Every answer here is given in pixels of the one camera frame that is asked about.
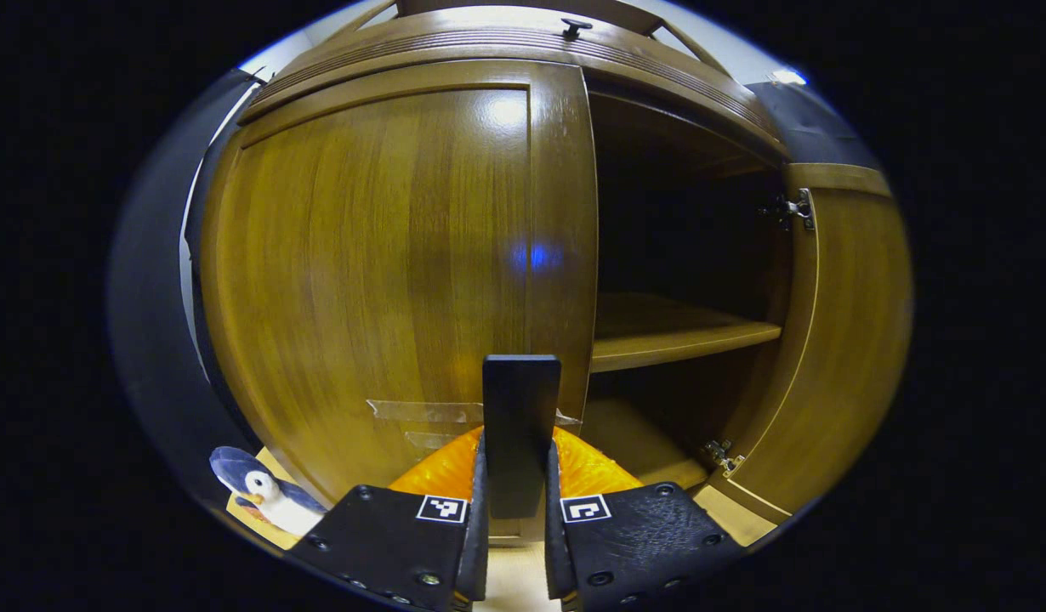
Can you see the wooden shoe cabinet door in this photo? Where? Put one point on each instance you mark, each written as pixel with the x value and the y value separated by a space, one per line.
pixel 846 340
pixel 361 272

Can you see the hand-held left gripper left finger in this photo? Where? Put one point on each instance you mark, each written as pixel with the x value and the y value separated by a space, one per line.
pixel 404 544

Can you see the wooden cabinet shelf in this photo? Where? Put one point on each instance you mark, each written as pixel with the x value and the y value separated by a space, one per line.
pixel 667 336

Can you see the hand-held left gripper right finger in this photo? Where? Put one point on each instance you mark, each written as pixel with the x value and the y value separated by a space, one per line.
pixel 633 544

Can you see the wooden double-door shoe cabinet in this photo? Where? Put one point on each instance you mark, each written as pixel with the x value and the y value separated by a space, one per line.
pixel 633 425

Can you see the black drawer knob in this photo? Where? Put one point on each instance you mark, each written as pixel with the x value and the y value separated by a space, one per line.
pixel 576 28

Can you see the small ceiling light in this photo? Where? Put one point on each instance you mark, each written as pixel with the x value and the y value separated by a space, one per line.
pixel 787 76

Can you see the metal door hinge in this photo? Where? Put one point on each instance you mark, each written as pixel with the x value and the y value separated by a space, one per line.
pixel 793 209
pixel 723 456

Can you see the penguin plush toy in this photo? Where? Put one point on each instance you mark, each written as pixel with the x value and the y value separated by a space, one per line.
pixel 272 501

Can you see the wooden cabinet drawer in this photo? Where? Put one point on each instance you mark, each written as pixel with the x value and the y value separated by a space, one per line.
pixel 455 42

